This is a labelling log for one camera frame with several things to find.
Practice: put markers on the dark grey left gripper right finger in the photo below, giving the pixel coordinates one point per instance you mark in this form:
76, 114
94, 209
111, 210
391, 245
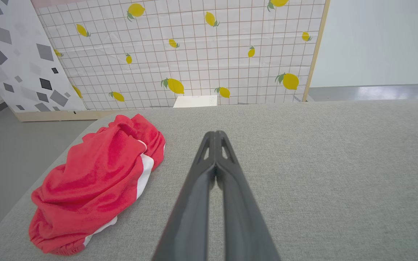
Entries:
245, 224

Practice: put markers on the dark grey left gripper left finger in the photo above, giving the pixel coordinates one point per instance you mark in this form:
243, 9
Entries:
191, 217

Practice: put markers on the red and white sweatshirt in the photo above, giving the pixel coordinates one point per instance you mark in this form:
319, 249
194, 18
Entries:
93, 181

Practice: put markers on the grey fabric sofa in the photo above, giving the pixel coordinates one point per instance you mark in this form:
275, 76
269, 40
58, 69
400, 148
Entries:
321, 174

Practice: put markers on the white flat box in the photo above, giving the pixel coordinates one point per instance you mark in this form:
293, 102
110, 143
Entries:
195, 102

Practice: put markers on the lemon print grid panel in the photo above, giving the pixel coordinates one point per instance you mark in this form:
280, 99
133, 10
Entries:
201, 54

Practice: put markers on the white grey terrazzo pattern panel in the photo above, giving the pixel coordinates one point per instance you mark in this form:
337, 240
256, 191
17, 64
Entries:
16, 54

